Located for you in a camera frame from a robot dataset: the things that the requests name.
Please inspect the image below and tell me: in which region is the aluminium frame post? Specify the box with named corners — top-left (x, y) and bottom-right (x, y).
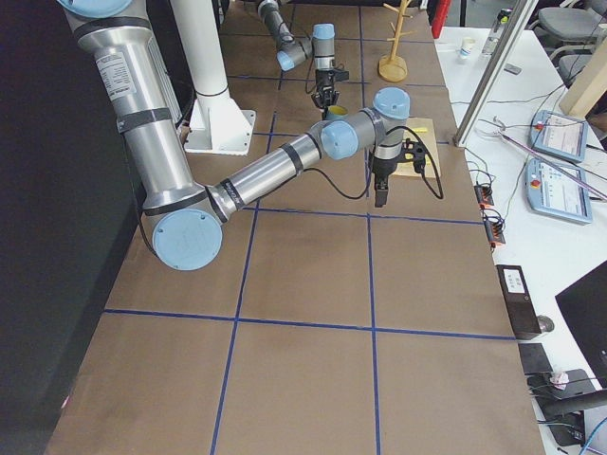
top-left (453, 0), bottom-right (538, 148)

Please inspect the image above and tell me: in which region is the metal reacher grabber tool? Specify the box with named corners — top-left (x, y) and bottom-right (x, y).
top-left (476, 116), bottom-right (607, 203)

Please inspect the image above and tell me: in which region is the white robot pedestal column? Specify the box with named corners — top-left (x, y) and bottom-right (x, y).
top-left (171, 0), bottom-right (256, 155)

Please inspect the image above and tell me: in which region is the teach pendant tablet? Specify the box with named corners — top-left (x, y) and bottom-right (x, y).
top-left (525, 158), bottom-right (593, 225)
top-left (530, 110), bottom-right (589, 163)

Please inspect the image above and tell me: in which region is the orange black power connector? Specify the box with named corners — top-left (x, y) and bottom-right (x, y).
top-left (483, 210), bottom-right (506, 249)
top-left (474, 184), bottom-right (494, 209)

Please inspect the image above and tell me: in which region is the grey office chair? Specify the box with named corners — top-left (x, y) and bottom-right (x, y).
top-left (529, 1), bottom-right (606, 62)

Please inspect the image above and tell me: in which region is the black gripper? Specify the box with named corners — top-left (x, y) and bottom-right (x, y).
top-left (311, 69), bottom-right (340, 109)
top-left (371, 158), bottom-right (400, 208)

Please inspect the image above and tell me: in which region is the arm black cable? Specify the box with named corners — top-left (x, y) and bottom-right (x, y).
top-left (137, 125), bottom-right (446, 260)
top-left (277, 13), bottom-right (347, 94)

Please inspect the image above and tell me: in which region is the wooden cup storage rack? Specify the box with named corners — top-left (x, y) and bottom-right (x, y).
top-left (377, 0), bottom-right (410, 82)

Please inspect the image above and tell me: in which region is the black monitor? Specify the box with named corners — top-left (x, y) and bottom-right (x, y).
top-left (556, 263), bottom-right (606, 388)

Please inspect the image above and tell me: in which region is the clear water bottle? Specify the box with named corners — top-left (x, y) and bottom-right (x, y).
top-left (481, 9), bottom-right (512, 57)

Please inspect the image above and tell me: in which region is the paper cup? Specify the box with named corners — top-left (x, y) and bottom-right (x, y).
top-left (458, 36), bottom-right (476, 61)

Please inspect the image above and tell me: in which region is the black rectangular box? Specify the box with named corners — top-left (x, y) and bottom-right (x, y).
top-left (496, 264), bottom-right (542, 340)

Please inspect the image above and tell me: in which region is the wooden cutting board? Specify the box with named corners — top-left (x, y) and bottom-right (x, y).
top-left (391, 117), bottom-right (442, 180)

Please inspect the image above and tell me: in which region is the teal mug yellow inside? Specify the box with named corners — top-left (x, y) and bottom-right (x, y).
top-left (322, 104), bottom-right (348, 121)

